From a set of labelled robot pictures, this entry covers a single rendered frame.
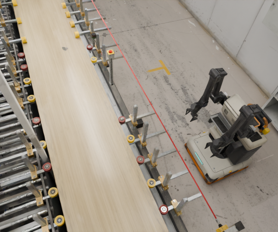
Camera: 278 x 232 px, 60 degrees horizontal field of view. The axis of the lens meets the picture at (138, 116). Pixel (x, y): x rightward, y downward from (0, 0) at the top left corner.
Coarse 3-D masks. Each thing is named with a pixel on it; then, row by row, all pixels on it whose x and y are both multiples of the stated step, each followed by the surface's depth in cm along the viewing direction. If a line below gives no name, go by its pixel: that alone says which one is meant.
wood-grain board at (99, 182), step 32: (32, 0) 373; (32, 32) 329; (64, 32) 334; (32, 64) 294; (64, 64) 298; (64, 96) 269; (96, 96) 272; (64, 128) 245; (96, 128) 247; (64, 160) 225; (96, 160) 227; (128, 160) 229; (64, 192) 208; (96, 192) 210; (128, 192) 211; (96, 224) 195; (128, 224) 196; (160, 224) 198
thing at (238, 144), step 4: (212, 136) 271; (212, 140) 272; (232, 140) 272; (232, 144) 265; (236, 144) 265; (240, 144) 266; (228, 148) 271; (232, 148) 265; (236, 148) 264; (228, 152) 274; (232, 152) 271
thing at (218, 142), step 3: (222, 135) 216; (219, 138) 212; (222, 138) 215; (213, 141) 214; (216, 141) 211; (219, 141) 209; (222, 141) 212; (225, 141) 214; (228, 141) 212; (231, 141) 213; (216, 144) 211; (219, 144) 212
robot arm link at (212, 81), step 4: (212, 68) 207; (212, 76) 209; (220, 76) 202; (212, 80) 208; (216, 80) 204; (208, 84) 215; (212, 84) 213; (208, 88) 218; (212, 88) 219; (204, 92) 225; (208, 92) 221; (204, 96) 227; (208, 96) 227; (200, 100) 236; (204, 100) 230
